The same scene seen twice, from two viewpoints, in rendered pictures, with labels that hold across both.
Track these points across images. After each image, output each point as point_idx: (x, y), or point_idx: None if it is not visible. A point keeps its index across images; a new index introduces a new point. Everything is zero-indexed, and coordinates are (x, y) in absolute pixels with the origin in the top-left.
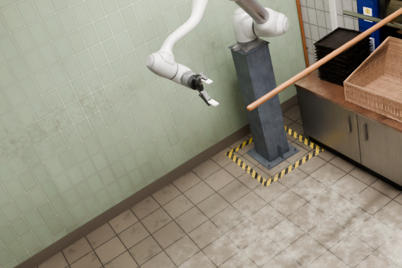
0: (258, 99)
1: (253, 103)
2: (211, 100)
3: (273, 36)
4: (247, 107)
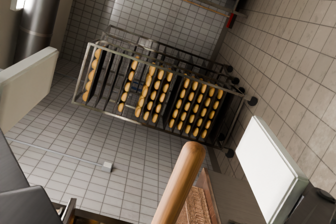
0: (164, 192)
1: (174, 168)
2: (269, 188)
3: None
4: (188, 144)
